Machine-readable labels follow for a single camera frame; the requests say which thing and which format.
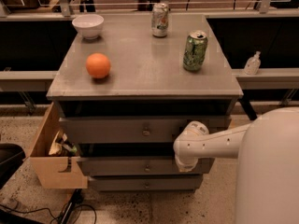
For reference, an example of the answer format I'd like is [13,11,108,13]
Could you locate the black chair edge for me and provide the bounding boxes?
[0,143,25,189]

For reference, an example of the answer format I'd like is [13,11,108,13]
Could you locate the black floor cables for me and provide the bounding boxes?
[0,189,98,224]

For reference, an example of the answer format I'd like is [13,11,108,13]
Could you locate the grey top drawer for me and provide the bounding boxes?
[60,116,231,144]

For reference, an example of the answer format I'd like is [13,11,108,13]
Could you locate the white soda can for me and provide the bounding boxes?
[151,3,168,37]

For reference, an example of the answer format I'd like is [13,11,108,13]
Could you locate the clear sanitizer bottle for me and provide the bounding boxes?
[244,51,261,76]

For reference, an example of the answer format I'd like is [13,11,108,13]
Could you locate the grey drawer cabinet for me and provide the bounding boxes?
[46,12,244,192]

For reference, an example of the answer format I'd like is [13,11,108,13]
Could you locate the grey drawer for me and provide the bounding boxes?
[60,116,231,144]
[76,155,216,177]
[89,175,203,192]

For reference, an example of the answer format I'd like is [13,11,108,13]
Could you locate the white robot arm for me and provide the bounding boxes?
[173,107,299,224]

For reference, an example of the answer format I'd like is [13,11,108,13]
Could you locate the grey bottom drawer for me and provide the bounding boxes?
[89,175,203,192]

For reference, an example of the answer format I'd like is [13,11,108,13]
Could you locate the green soda can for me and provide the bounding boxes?
[183,30,208,72]

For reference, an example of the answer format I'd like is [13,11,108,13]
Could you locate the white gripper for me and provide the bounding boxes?
[175,155,198,173]

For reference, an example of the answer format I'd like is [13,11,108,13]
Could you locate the snack bags in box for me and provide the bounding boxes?
[49,130,77,157]

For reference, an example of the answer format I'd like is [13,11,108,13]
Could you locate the wooden side box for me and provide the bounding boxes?
[29,104,88,189]

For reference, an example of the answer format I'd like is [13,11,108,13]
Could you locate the grey metal railing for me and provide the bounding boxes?
[0,8,299,91]

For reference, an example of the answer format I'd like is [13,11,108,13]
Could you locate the white bowl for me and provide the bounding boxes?
[72,14,104,39]

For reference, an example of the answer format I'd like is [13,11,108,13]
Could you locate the orange fruit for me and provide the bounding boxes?
[85,53,111,78]

